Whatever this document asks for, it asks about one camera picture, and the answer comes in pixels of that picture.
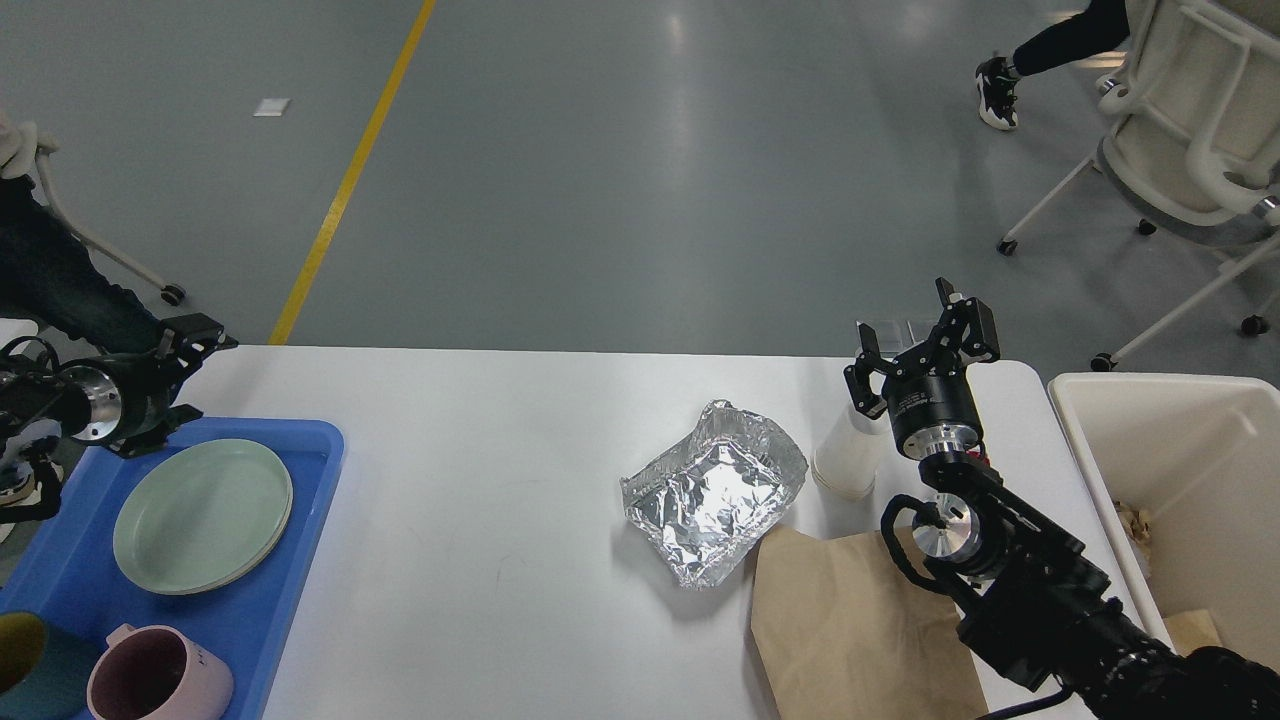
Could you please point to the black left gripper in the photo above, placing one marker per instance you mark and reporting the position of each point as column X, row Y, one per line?
column 129, row 395

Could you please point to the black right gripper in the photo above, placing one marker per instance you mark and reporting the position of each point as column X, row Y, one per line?
column 934, row 411

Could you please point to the green plate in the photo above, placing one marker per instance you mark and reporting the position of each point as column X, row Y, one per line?
column 216, row 472

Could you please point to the pink mug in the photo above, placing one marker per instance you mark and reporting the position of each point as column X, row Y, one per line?
column 156, row 672

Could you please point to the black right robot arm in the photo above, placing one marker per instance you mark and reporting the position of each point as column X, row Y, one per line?
column 1032, row 606

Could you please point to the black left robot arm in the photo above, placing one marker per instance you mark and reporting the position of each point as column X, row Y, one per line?
column 33, row 391

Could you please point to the white paper cup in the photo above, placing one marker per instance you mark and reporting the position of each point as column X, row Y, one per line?
column 847, row 458

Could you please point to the pink plate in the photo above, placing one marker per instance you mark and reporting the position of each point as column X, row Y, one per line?
column 200, row 550

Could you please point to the blue plastic tray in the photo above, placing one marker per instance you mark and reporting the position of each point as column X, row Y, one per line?
column 68, row 574

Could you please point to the seated person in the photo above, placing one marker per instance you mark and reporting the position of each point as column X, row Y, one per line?
column 47, row 272

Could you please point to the crumpled aluminium foil tray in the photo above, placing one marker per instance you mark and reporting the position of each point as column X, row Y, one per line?
column 707, row 500

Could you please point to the brown paper bag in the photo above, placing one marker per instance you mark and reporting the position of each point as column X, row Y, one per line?
column 842, row 634

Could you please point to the beige plastic bin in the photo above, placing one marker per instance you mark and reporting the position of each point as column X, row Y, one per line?
column 1184, row 473

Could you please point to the teal yellow cup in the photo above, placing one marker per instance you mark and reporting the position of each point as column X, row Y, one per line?
column 45, row 670

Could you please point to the white office chair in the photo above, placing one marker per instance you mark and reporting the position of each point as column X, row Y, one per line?
column 1192, row 140

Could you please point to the brown paper in bin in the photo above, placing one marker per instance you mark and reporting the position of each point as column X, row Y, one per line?
column 1192, row 630

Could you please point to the walking person leg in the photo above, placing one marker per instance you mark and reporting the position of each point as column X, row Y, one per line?
column 1100, row 27

